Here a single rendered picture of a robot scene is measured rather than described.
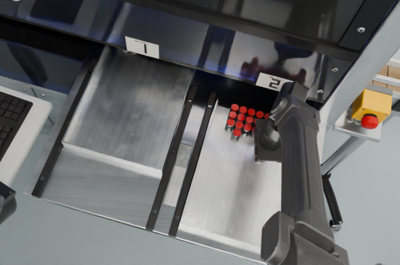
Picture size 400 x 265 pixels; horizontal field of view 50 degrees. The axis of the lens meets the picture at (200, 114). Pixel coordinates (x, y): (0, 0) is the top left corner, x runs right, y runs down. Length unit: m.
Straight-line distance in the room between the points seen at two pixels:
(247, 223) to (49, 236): 1.13
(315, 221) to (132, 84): 0.75
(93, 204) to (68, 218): 0.93
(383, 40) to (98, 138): 0.71
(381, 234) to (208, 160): 1.23
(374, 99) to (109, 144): 0.67
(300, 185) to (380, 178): 1.63
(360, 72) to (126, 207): 0.62
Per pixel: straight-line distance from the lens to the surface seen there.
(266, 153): 0.99
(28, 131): 1.28
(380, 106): 1.13
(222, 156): 1.12
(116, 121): 1.16
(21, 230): 2.06
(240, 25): 0.92
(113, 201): 1.09
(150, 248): 1.95
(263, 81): 1.08
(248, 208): 1.09
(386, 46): 0.92
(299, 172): 0.66
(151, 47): 1.08
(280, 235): 0.54
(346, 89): 1.06
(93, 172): 1.12
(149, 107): 1.17
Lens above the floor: 1.93
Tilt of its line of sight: 65 degrees down
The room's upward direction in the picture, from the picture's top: 9 degrees clockwise
